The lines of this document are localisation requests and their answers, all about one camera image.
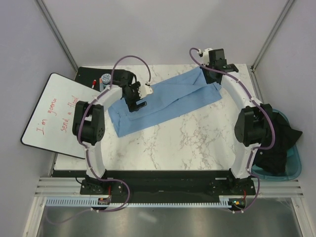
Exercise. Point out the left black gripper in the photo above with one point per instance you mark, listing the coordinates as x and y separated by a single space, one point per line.
132 105

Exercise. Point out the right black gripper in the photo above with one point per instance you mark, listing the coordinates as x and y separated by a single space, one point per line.
208 80

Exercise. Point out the light blue long sleeve shirt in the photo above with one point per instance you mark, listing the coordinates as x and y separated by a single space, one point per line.
171 98

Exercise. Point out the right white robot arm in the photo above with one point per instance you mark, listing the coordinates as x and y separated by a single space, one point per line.
253 129

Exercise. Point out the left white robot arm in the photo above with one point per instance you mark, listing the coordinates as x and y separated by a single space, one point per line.
89 120

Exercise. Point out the light blue marker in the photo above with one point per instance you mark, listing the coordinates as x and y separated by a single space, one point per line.
101 86

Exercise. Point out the blue white round container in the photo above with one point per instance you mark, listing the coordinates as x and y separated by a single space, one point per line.
106 79

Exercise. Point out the black mat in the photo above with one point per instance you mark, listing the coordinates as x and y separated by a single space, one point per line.
86 76

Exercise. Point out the white dry-erase board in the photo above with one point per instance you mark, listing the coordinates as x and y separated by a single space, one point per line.
50 125

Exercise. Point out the black clothes in bin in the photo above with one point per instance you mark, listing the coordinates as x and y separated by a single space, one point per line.
274 160

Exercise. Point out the teal plastic bin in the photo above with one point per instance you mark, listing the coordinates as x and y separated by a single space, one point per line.
293 166

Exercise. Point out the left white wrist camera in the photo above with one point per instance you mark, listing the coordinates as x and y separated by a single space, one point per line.
144 90

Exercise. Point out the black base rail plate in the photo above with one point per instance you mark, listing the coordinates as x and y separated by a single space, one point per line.
167 186

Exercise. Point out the white slotted cable duct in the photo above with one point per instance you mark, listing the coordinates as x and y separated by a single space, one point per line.
97 202

